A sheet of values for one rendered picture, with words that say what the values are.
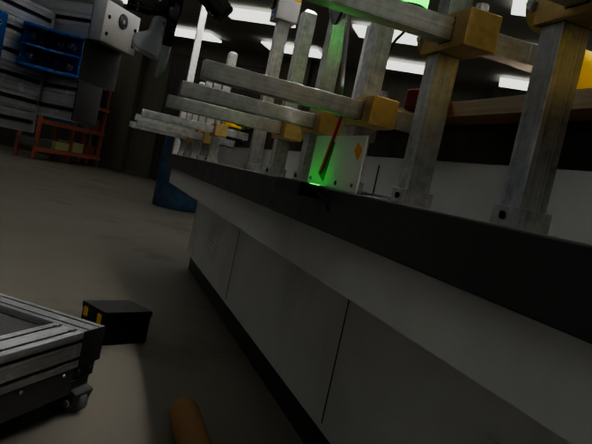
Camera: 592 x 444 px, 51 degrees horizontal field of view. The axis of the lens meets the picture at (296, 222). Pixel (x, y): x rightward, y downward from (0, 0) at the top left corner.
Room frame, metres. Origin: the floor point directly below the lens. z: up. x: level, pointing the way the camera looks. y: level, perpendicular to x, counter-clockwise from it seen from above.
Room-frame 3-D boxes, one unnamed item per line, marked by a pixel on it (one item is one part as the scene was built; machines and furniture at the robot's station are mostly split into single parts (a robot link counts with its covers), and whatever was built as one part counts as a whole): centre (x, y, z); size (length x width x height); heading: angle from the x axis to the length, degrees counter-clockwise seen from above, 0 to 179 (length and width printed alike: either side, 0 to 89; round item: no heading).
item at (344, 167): (1.17, -0.05, 0.75); 0.26 x 0.01 x 0.10; 19
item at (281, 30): (1.87, 0.16, 0.92); 0.05 x 0.04 x 0.45; 19
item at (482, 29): (0.89, -0.17, 0.94); 0.13 x 0.06 x 0.05; 19
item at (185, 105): (1.55, 0.16, 0.82); 0.43 x 0.03 x 0.04; 109
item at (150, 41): (0.97, 0.28, 0.86); 0.06 x 0.03 x 0.09; 109
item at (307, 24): (1.62, 0.08, 0.90); 0.03 x 0.03 x 0.48; 19
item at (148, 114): (2.50, 0.48, 0.83); 0.43 x 0.03 x 0.04; 109
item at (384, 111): (1.13, -0.09, 0.84); 0.13 x 0.06 x 0.05; 19
